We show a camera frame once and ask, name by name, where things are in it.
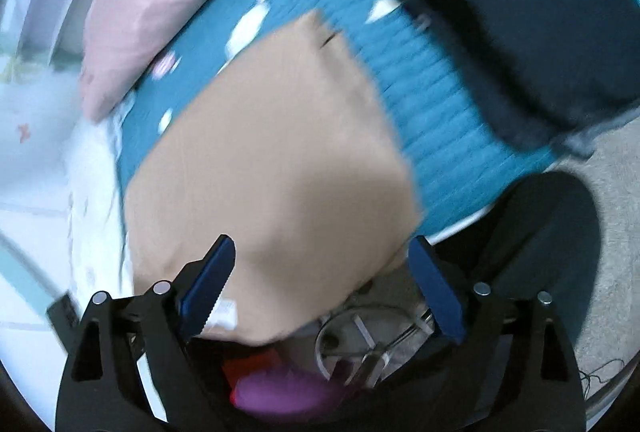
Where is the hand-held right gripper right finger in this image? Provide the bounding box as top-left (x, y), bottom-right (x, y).
top-left (406, 235), bottom-right (587, 432)

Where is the white bed sheet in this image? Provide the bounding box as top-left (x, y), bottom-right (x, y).
top-left (70, 102), bottom-right (146, 303)

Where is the red object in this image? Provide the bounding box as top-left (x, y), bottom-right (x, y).
top-left (222, 352), bottom-right (281, 405)

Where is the metal chair base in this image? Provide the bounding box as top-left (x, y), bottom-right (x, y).
top-left (315, 289), bottom-right (436, 388)

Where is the navy blue cloth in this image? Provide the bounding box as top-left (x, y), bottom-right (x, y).
top-left (367, 0), bottom-right (640, 157)

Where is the purple object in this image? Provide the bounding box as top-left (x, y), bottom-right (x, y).
top-left (234, 369), bottom-right (343, 413)

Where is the black flat object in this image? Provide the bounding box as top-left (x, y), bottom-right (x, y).
top-left (46, 294), bottom-right (81, 338)

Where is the tan garment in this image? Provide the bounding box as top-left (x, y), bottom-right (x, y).
top-left (122, 9), bottom-right (426, 348)

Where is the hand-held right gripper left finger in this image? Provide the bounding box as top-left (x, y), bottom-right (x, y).
top-left (55, 235), bottom-right (237, 432)

